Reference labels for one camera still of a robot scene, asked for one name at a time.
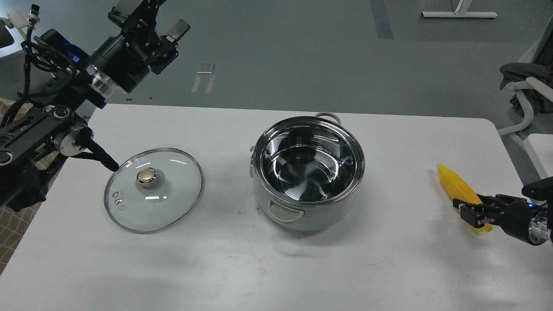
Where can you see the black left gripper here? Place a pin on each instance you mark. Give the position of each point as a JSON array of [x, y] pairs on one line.
[[138, 49]]

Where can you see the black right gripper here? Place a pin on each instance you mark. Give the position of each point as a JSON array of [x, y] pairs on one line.
[[514, 220]]

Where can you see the yellow corn cob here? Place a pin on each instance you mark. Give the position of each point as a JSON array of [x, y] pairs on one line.
[[457, 188]]

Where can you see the glass pot lid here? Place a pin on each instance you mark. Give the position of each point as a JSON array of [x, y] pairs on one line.
[[153, 190]]

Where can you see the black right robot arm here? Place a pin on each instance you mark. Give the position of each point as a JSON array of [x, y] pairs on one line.
[[541, 225]]

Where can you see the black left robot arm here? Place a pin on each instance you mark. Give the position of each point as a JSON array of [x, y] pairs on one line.
[[42, 128]]

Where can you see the pale green steel pot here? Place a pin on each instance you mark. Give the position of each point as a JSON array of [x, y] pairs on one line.
[[305, 171]]

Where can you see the white chair with grey cloth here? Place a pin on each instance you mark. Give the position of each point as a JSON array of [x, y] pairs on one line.
[[529, 80]]

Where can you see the grey office chair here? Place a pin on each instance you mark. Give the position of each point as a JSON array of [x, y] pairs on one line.
[[12, 30]]

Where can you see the white desk leg base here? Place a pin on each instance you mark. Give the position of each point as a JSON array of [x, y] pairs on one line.
[[461, 10]]

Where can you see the beige checkered cloth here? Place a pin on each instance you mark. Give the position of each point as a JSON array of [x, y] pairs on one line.
[[13, 225]]

